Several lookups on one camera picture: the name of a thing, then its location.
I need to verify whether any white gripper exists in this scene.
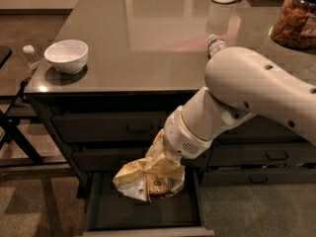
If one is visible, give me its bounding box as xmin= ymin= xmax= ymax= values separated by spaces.
xmin=145 ymin=106 xmax=211 ymax=165

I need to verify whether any brown sea salt chip bag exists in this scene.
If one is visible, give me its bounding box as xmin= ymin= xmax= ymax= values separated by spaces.
xmin=113 ymin=155 xmax=185 ymax=201

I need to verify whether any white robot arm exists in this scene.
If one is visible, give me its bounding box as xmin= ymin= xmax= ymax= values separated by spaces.
xmin=145 ymin=47 xmax=316 ymax=165

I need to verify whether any top left drawer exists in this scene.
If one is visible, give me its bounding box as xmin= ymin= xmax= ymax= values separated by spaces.
xmin=52 ymin=112 xmax=167 ymax=142

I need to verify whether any middle left drawer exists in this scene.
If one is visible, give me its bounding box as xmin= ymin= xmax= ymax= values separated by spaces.
xmin=71 ymin=145 xmax=213 ymax=172

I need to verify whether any bottom right drawer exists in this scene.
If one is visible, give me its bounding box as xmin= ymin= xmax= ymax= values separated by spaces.
xmin=199 ymin=168 xmax=316 ymax=187

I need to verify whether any open bottom left drawer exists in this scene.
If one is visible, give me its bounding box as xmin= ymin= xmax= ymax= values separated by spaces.
xmin=84 ymin=169 xmax=214 ymax=237

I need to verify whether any dark grey drawer cabinet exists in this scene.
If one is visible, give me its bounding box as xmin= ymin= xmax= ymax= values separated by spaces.
xmin=27 ymin=0 xmax=316 ymax=237

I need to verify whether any top right drawer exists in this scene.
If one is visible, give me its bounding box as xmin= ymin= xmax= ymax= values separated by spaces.
xmin=218 ymin=116 xmax=305 ymax=144

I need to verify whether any middle right drawer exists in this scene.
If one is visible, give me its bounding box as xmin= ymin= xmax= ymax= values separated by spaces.
xmin=209 ymin=142 xmax=316 ymax=167

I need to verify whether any clear plastic water bottle lying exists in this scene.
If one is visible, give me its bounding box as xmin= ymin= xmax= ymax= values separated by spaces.
xmin=207 ymin=35 xmax=227 ymax=58

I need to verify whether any white ceramic bowl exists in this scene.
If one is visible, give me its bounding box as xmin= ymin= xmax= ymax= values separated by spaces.
xmin=44 ymin=39 xmax=89 ymax=74

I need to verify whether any black folding side table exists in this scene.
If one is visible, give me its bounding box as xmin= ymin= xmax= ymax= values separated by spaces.
xmin=0 ymin=44 xmax=67 ymax=168

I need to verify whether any small bottle with white cap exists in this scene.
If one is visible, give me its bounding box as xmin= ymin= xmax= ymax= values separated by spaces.
xmin=23 ymin=45 xmax=41 ymax=72

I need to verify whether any clear jar of snacks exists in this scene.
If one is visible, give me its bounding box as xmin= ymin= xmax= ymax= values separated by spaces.
xmin=271 ymin=0 xmax=316 ymax=50

